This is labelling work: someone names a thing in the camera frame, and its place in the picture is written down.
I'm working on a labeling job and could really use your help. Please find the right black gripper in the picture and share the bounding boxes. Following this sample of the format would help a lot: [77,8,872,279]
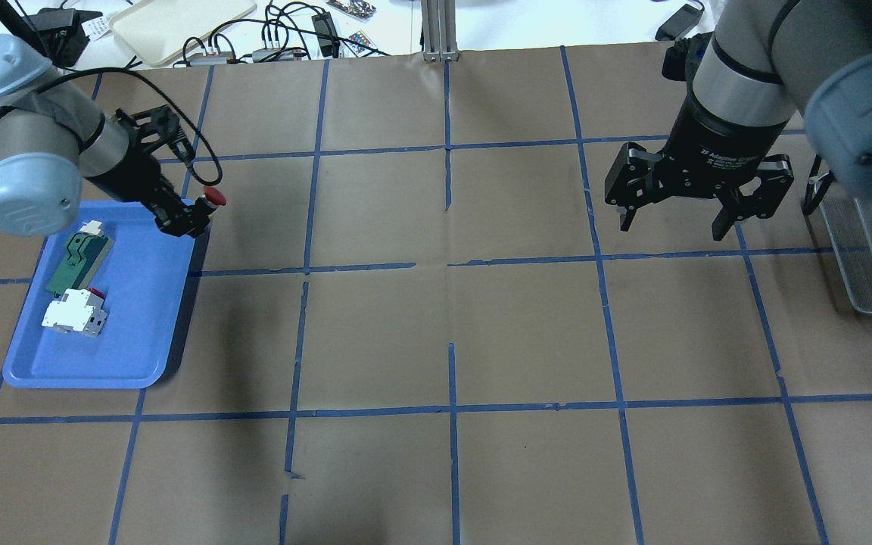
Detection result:
[605,106,795,241]

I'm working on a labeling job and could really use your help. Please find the black power adapter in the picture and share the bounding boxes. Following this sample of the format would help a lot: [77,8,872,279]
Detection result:
[28,8,104,68]

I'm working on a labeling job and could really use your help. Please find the white circuit breaker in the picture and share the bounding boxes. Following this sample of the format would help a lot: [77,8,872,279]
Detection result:
[41,288,108,338]

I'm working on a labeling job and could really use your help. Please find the red emergency stop button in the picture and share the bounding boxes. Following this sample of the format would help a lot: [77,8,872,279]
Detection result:
[192,186,228,221]

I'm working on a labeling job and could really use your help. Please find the aluminium profile post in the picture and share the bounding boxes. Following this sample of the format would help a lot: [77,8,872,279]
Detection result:
[421,0,459,62]

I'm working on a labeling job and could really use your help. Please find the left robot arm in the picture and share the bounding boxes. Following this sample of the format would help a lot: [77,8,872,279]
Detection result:
[0,34,227,238]

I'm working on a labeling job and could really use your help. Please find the blue plastic tray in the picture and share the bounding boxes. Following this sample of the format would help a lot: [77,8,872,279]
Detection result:
[2,201,208,390]

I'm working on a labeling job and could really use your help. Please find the black braided cable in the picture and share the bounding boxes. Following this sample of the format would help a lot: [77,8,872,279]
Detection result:
[0,67,223,187]

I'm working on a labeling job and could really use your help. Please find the black cable bundle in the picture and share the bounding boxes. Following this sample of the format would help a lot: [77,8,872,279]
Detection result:
[182,2,391,67]

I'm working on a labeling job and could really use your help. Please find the green terminal block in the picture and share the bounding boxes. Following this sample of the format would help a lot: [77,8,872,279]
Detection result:
[45,220,114,297]

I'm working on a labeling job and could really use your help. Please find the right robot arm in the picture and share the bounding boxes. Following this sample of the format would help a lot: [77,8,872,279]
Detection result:
[603,1,872,241]

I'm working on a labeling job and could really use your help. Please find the beige plastic tray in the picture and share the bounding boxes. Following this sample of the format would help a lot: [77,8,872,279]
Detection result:
[108,1,257,67]

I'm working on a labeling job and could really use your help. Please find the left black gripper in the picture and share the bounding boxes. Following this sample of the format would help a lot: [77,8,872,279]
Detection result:
[88,104,213,238]

